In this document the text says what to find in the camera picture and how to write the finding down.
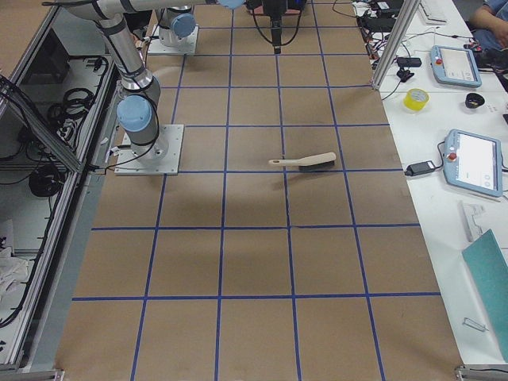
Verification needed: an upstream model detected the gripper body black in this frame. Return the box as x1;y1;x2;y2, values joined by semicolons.
261;0;288;20

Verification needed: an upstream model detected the beige hand brush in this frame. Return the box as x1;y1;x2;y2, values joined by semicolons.
268;152;337;171

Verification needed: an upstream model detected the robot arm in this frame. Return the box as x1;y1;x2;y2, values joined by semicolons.
42;0;306;102
156;6;197;47

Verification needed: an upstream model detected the bin with black bag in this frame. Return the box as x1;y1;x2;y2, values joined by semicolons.
245;0;306;15

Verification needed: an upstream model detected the yellow tape roll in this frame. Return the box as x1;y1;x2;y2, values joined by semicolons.
403;88;429;112

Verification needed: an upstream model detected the blue teach pendant far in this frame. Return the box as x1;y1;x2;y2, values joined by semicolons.
429;45;482;88

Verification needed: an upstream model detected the blue teach pendant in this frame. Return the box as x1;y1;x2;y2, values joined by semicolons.
429;45;482;88
442;129;503;198

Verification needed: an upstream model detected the black power brick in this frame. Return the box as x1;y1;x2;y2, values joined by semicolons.
404;160;441;177

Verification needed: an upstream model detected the blue teach pendant near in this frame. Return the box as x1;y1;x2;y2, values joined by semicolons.
442;129;503;198

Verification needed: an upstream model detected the teal board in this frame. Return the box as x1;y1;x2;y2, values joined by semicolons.
462;229;507;361

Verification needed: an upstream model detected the white crumpled cloth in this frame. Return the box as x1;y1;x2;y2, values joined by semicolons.
0;221;31;318

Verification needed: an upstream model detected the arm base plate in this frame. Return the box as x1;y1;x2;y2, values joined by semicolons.
148;25;199;56
114;125;184;175

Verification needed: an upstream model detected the aluminium frame post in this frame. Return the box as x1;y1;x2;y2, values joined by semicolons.
371;0;420;90

